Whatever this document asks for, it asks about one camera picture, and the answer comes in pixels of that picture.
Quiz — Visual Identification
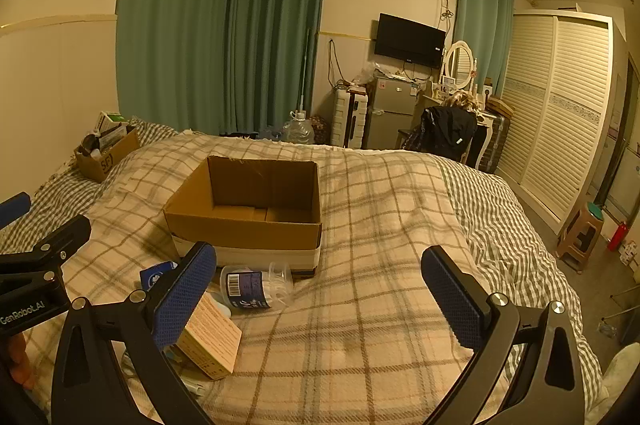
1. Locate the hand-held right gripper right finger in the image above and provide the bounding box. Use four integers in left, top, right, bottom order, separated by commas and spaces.
421, 246, 586, 425

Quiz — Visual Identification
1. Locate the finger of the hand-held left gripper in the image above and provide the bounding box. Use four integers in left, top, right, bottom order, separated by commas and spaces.
0, 192, 32, 231
0, 215, 92, 279

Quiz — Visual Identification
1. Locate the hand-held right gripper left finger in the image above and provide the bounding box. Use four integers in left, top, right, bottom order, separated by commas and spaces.
50, 241, 226, 425

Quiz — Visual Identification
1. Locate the small blue packet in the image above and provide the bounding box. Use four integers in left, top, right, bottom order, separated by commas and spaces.
140, 261, 182, 295

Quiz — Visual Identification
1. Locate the tan medicine box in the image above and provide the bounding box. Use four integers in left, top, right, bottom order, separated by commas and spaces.
176, 292, 243, 381

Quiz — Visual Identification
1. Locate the clear plastic bottle blue label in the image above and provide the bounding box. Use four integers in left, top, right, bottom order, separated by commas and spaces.
220, 261, 295, 312

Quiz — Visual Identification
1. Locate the large cardboard box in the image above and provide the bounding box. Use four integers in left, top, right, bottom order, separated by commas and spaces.
163, 155, 323, 279

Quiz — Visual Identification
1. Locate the person's left hand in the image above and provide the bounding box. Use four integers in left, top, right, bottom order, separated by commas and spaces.
9, 333, 38, 391

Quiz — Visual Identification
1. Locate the grey gingham bed sheet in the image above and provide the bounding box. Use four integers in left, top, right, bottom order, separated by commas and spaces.
0, 117, 608, 411

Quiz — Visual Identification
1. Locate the small cardboard box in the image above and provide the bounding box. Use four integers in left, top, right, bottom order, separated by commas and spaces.
74, 127, 142, 184

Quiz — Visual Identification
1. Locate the green and white carton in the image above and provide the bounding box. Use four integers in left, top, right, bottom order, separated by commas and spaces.
97, 111, 132, 140

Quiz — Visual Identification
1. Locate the brown plastic stool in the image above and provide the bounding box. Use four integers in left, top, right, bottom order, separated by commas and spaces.
556, 202, 606, 275

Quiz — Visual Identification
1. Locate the brown suitcase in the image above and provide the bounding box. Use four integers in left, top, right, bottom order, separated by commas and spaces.
482, 95, 513, 176

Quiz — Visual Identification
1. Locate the black jacket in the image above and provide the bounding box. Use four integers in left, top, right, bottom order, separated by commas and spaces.
420, 105, 478, 164

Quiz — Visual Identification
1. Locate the red fire extinguisher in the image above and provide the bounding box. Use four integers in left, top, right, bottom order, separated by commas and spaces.
606, 220, 630, 253

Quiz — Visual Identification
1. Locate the silver mini fridge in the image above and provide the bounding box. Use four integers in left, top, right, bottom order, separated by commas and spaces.
362, 75, 420, 150

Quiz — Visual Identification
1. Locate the blond furry item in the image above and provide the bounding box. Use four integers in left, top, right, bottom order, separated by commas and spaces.
447, 91, 485, 112

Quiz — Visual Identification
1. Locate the clear water jug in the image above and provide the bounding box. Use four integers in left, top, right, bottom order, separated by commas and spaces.
282, 112, 316, 144

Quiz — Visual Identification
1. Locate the white louvered wardrobe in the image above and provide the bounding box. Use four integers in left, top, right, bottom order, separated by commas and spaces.
492, 10, 615, 224

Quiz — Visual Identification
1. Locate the white ribbed suitcase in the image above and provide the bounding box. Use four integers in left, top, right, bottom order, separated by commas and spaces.
330, 87, 368, 149

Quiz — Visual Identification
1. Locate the dark floral bag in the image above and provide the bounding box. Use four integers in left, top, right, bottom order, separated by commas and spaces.
310, 116, 332, 144

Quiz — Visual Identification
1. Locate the white oval mirror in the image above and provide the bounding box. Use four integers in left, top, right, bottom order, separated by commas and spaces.
444, 41, 476, 90

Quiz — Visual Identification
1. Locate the clear plastic bag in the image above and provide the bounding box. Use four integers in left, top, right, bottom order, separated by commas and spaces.
351, 61, 381, 88

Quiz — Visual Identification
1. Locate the wide green curtain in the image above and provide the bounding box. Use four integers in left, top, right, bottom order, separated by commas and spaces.
116, 0, 242, 134

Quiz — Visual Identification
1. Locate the mop pole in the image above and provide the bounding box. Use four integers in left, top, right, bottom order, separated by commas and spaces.
298, 27, 313, 120

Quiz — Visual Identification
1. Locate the teal curtain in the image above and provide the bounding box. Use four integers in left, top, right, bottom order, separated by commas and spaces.
452, 0, 516, 88

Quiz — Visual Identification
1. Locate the narrow green curtain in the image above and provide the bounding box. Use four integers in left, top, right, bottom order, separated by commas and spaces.
220, 0, 332, 138

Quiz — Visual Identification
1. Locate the black wall television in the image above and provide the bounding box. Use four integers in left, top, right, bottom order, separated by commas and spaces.
374, 13, 447, 68

